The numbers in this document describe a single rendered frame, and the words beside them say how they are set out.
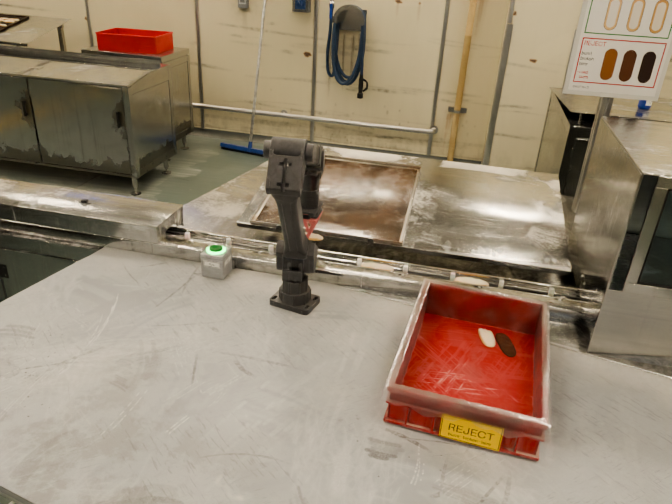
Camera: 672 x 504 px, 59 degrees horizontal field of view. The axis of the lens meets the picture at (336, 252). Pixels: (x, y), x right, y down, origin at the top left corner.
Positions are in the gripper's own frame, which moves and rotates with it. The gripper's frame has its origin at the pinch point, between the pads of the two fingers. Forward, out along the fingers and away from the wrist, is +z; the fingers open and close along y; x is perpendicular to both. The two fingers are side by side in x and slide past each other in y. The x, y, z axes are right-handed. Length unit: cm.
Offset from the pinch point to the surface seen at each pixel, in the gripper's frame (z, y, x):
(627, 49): -52, 74, -92
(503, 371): 11, -36, -59
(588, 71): -43, 73, -81
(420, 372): 11, -42, -40
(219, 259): 4.4, -16.3, 21.7
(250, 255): 6.8, -6.7, 15.9
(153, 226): 1.0, -8.5, 46.2
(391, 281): 6.9, -8.6, -27.4
